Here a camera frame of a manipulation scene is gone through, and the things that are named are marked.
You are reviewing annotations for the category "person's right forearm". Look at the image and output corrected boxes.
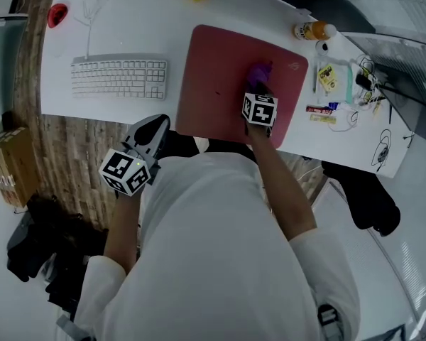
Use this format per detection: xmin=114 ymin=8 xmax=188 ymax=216
xmin=247 ymin=126 xmax=319 ymax=243

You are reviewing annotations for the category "red mouse pad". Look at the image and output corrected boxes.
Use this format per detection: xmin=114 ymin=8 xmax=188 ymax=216
xmin=175 ymin=24 xmax=310 ymax=151

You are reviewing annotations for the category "white keyboard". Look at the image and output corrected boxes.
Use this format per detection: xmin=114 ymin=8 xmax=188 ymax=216
xmin=70 ymin=53 xmax=169 ymax=102

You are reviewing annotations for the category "yellow packet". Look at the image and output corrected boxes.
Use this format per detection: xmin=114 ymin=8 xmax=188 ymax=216
xmin=317 ymin=63 xmax=339 ymax=92

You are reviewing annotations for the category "yellow snack bar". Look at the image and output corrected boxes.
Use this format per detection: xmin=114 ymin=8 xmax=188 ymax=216
xmin=309 ymin=114 xmax=338 ymax=125

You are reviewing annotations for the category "black cable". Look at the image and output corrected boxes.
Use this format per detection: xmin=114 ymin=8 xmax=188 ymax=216
xmin=370 ymin=129 xmax=393 ymax=173

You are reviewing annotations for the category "thin white wire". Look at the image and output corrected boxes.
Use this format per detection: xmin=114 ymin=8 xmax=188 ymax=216
xmin=73 ymin=0 xmax=111 ymax=28

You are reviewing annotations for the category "red round object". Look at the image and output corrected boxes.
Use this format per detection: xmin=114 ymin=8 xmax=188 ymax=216
xmin=46 ymin=2 xmax=70 ymax=29

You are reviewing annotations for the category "person's left forearm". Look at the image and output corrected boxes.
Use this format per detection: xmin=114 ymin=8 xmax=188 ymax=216
xmin=102 ymin=189 xmax=143 ymax=275

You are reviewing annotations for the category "grey monitor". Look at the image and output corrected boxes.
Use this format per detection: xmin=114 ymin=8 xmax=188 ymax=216
xmin=343 ymin=31 xmax=426 ymax=136

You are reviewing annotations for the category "person's white shirt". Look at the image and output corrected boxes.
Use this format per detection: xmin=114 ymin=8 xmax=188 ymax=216
xmin=73 ymin=152 xmax=362 ymax=341

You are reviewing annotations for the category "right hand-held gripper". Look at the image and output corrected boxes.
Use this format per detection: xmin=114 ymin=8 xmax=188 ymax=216
xmin=241 ymin=82 xmax=279 ymax=139

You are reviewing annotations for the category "black bag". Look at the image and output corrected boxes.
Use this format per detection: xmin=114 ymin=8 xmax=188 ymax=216
xmin=6 ymin=195 xmax=110 ymax=313

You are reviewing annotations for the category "black office chair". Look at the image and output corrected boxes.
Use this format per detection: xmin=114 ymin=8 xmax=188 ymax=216
xmin=320 ymin=159 xmax=402 ymax=238

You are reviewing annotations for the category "white keyboard cable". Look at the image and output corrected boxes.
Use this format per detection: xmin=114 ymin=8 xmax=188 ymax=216
xmin=86 ymin=22 xmax=94 ymax=60

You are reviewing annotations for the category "clear plastic bag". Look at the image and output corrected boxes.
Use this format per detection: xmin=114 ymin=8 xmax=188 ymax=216
xmin=312 ymin=55 xmax=355 ymax=103

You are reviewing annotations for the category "red snack bar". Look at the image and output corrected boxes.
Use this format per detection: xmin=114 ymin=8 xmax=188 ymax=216
xmin=305 ymin=104 xmax=334 ymax=115

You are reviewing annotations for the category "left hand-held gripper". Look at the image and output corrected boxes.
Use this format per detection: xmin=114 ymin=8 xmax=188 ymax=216
xmin=98 ymin=113 xmax=172 ymax=197

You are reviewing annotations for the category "orange juice bottle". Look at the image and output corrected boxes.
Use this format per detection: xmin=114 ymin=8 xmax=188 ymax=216
xmin=293 ymin=20 xmax=338 ymax=43

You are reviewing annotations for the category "purple cloth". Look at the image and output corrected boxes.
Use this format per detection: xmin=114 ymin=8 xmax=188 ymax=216
xmin=246 ymin=60 xmax=274 ymax=87

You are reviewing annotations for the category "brown cardboard box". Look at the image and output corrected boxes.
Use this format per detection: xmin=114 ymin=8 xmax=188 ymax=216
xmin=0 ymin=126 xmax=40 ymax=210

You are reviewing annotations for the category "black charger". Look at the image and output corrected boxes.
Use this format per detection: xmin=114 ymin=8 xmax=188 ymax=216
xmin=354 ymin=72 xmax=373 ymax=92

